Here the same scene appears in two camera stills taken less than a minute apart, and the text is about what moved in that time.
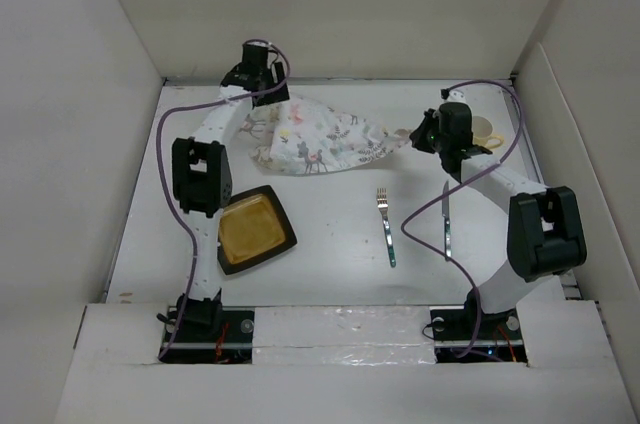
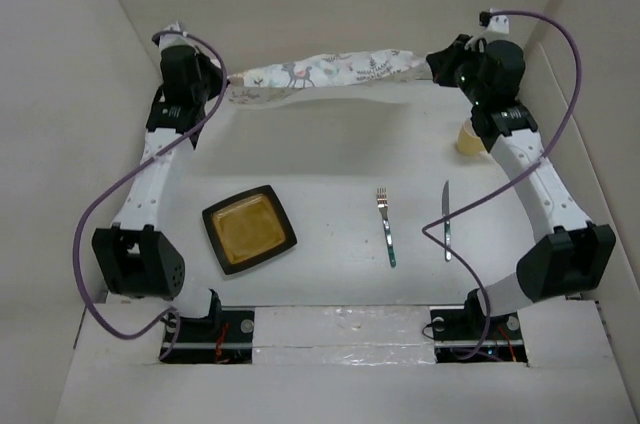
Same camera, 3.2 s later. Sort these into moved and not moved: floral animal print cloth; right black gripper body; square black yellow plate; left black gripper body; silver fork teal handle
Moved: floral animal print cloth; right black gripper body; left black gripper body
Not moved: silver fork teal handle; square black yellow plate
